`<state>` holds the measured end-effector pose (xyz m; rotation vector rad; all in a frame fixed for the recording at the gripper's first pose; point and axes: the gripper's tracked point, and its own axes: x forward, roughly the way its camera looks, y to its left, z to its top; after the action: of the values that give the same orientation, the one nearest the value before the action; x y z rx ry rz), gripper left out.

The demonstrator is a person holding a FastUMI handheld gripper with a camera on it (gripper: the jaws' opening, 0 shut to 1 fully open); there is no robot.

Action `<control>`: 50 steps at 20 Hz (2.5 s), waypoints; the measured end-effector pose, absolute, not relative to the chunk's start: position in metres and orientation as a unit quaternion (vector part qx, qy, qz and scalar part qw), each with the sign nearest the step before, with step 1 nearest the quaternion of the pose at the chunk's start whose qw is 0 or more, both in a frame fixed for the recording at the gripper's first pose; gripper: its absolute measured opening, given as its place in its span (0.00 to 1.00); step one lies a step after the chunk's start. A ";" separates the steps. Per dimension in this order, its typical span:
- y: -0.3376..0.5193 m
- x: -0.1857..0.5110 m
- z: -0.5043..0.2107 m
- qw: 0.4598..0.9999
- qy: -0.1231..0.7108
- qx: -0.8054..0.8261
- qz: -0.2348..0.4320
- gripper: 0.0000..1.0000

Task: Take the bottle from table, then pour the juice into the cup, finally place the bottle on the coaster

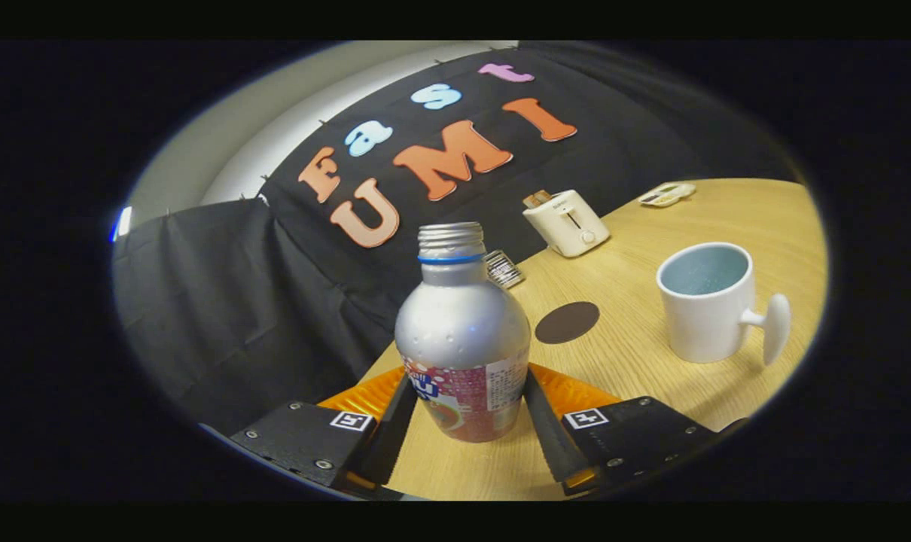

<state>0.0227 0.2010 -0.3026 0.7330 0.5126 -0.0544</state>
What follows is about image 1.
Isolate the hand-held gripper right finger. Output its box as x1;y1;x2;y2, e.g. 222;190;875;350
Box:
523;363;750;498

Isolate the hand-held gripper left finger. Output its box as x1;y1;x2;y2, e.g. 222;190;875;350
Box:
230;367;420;499

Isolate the dark brown round coaster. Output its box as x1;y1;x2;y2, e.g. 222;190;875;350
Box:
535;301;601;345

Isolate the silver juice bottle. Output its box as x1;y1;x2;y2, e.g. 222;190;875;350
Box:
394;221;532;443

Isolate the white cup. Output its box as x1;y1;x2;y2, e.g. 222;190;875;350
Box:
656;242;792;367

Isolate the wooden table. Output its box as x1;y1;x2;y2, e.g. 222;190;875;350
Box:
358;178;829;501

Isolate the black backdrop cloth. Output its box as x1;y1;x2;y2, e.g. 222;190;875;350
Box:
113;41;810;437

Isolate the white toaster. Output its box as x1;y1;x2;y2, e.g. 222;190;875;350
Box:
523;189;611;258

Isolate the white divided condiment dish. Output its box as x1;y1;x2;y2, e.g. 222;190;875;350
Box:
638;181;696;208

